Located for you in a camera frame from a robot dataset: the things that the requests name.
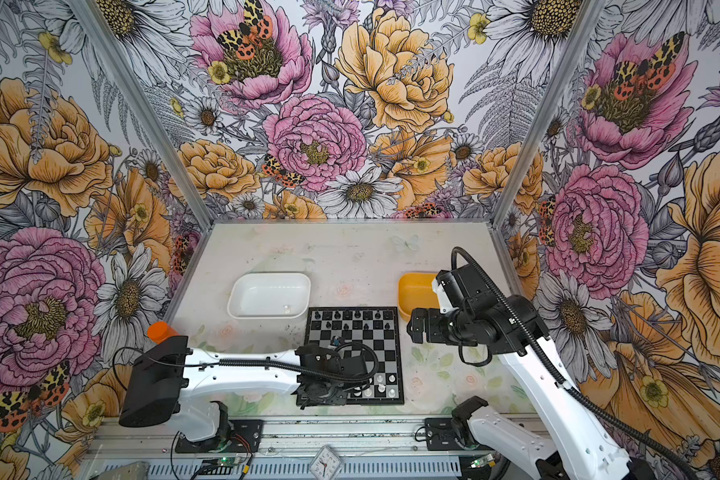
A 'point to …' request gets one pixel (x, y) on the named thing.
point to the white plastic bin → (270, 295)
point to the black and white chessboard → (374, 326)
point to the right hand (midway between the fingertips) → (429, 341)
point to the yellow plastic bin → (416, 291)
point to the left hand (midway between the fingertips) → (329, 397)
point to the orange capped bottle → (160, 331)
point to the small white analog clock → (325, 464)
